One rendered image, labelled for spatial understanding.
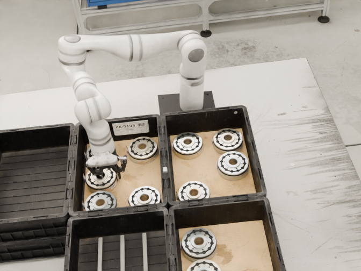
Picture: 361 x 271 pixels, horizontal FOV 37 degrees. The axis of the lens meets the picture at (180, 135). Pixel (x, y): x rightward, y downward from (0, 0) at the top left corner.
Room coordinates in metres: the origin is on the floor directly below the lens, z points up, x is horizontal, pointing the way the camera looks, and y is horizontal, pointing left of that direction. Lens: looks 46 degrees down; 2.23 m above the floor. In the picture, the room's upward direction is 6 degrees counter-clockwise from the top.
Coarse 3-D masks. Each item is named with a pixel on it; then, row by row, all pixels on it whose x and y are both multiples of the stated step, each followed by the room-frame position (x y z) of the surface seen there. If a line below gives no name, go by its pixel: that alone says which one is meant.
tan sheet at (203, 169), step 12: (204, 132) 1.34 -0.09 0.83; (240, 132) 1.32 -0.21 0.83; (204, 144) 1.28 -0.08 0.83; (204, 156) 1.23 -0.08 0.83; (216, 156) 1.22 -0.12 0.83; (180, 168) 1.18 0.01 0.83; (192, 168) 1.18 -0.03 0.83; (204, 168) 1.17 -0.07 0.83; (180, 180) 1.13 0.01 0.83; (192, 180) 1.13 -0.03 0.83; (204, 180) 1.12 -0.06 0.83; (216, 180) 1.12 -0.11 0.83; (228, 180) 1.11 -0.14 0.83; (240, 180) 1.11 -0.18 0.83; (252, 180) 1.10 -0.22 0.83; (216, 192) 1.07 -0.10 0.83; (228, 192) 1.06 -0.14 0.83; (240, 192) 1.06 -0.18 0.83; (252, 192) 1.05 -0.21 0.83
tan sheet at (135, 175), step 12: (120, 144) 1.32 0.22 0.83; (132, 168) 1.20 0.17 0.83; (144, 168) 1.20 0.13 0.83; (156, 168) 1.19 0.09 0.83; (120, 180) 1.16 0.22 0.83; (132, 180) 1.15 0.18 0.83; (144, 180) 1.15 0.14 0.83; (156, 180) 1.14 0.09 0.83; (84, 192) 1.12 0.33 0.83; (120, 192) 1.10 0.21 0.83; (84, 204) 1.07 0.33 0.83; (120, 204) 1.06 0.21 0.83
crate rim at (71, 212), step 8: (112, 120) 1.34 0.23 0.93; (120, 120) 1.34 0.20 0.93; (128, 120) 1.34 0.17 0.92; (160, 120) 1.32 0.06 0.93; (160, 128) 1.29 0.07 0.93; (160, 136) 1.25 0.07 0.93; (160, 144) 1.21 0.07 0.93; (160, 152) 1.18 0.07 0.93; (160, 160) 1.14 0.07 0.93; (72, 168) 1.14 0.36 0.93; (72, 176) 1.11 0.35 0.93; (72, 184) 1.08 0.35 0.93; (72, 192) 1.05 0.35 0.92; (72, 200) 1.01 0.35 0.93; (72, 208) 0.98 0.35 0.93; (112, 208) 0.97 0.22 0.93; (120, 208) 0.97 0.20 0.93; (128, 208) 0.96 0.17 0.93; (136, 208) 0.96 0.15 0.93; (144, 208) 0.96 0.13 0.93; (72, 216) 0.96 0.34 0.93
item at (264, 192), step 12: (216, 108) 1.36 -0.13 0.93; (228, 108) 1.35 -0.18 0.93; (240, 108) 1.35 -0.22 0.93; (252, 132) 1.22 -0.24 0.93; (252, 144) 1.18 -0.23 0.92; (168, 156) 1.15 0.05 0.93; (168, 168) 1.10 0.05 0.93; (168, 180) 1.06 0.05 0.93; (168, 192) 1.01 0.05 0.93; (264, 192) 0.97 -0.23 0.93; (168, 204) 0.97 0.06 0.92; (180, 204) 0.96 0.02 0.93
